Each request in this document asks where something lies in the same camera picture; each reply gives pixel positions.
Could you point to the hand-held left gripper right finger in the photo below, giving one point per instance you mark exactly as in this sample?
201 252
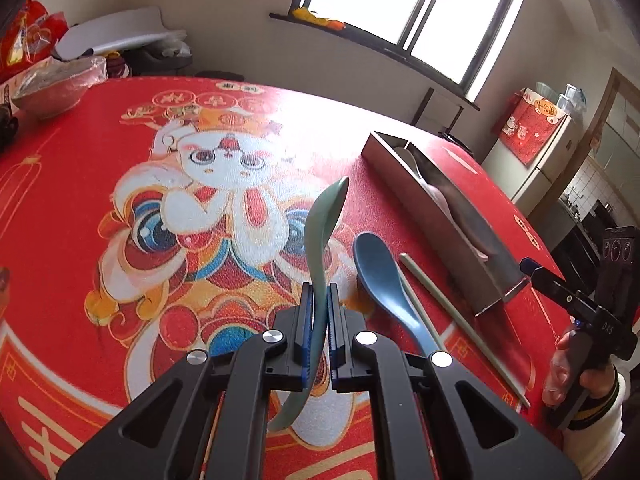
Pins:
334 332

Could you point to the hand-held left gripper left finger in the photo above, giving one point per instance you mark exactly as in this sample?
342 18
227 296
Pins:
306 322

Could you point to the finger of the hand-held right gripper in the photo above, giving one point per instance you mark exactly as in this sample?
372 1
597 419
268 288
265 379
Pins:
555 285

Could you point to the blue spoon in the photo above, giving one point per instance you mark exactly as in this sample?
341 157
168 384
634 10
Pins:
375 265

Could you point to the green chopstick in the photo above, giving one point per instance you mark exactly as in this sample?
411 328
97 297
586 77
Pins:
425 317
465 327

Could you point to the green spoon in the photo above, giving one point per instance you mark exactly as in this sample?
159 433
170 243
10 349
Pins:
325 210

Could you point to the stainless steel cutlery tray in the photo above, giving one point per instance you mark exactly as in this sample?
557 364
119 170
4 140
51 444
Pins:
435 240

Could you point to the pink spoon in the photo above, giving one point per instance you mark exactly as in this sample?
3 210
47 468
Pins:
450 210

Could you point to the person's right forearm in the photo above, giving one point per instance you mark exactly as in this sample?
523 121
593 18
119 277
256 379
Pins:
607 440

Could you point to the person's right hand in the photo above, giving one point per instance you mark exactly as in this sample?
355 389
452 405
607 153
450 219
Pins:
556 380

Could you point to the black kitchen oven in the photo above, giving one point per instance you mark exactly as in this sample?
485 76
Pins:
590 240

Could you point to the cream refrigerator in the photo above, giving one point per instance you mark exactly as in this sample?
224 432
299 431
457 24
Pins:
545 170

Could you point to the red fabric refrigerator cover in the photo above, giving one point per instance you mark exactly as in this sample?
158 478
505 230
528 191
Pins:
532 130

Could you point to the clear plastic containers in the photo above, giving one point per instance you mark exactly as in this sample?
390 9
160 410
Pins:
562 97

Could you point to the red printed tablecloth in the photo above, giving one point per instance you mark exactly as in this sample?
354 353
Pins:
75 210

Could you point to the dark framed window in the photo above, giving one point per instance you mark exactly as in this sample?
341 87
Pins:
415 35

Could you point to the dark storage bin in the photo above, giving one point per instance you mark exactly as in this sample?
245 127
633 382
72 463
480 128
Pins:
150 62

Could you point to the yellow packet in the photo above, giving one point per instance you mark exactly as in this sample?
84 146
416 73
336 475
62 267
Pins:
317 17

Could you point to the bowl covered with plastic wrap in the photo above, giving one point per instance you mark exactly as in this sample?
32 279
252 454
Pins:
55 90

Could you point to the white rolled sheet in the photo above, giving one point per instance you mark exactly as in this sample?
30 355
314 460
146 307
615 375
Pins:
115 30

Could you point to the black electric pot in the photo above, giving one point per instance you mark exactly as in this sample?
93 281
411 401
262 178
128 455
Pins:
7 125

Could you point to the red snack bag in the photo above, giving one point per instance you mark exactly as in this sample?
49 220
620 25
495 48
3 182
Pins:
27 35

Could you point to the wooden door frame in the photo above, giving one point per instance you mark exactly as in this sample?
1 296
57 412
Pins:
600 110

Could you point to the black metal frame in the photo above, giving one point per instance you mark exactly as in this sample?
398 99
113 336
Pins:
422 107

